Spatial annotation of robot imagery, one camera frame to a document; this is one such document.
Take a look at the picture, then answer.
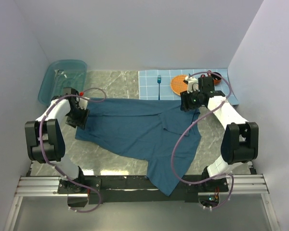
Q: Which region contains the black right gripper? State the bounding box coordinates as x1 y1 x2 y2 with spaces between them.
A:
180 88 203 113

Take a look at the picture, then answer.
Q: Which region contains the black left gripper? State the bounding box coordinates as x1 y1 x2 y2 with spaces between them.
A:
66 105 90 130

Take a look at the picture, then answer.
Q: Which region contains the blue t shirt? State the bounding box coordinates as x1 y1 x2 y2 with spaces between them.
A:
75 98 201 196

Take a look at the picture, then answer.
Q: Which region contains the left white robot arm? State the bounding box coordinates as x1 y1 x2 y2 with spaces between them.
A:
25 88 90 193

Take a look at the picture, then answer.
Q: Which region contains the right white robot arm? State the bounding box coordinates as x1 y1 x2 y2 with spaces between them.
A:
180 75 259 192

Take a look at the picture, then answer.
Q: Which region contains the orange woven round trivet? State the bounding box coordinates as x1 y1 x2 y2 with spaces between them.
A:
171 75 188 96

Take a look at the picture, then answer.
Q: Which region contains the orange black mug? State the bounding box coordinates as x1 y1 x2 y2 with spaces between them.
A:
207 70 222 86

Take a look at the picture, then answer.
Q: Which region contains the blue fork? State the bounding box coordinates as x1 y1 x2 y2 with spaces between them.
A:
157 75 161 100

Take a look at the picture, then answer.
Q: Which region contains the blue checked placemat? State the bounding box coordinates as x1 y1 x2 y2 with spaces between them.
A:
137 68 240 106

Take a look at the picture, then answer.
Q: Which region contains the teal plastic bin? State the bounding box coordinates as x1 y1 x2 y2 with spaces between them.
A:
38 60 87 106

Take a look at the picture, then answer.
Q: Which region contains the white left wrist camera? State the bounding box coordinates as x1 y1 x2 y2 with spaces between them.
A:
79 91 90 109

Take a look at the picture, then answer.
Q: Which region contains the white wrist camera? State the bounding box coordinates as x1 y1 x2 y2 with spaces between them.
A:
79 91 90 109
184 76 199 93

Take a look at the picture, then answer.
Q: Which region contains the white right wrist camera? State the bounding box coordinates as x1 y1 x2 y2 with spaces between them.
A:
184 76 199 93

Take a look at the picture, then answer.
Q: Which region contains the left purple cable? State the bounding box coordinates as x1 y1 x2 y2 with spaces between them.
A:
38 88 107 214

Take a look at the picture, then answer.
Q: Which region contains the purple cable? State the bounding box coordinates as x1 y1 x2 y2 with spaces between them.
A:
38 88 107 214
171 71 235 210

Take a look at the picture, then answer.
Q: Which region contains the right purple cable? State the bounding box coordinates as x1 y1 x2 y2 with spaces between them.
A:
171 71 235 210

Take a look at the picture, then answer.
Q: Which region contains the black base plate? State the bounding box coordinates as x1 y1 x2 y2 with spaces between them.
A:
57 176 229 207

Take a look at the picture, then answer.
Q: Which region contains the aluminium rail frame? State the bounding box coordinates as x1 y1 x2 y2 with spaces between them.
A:
5 164 280 231

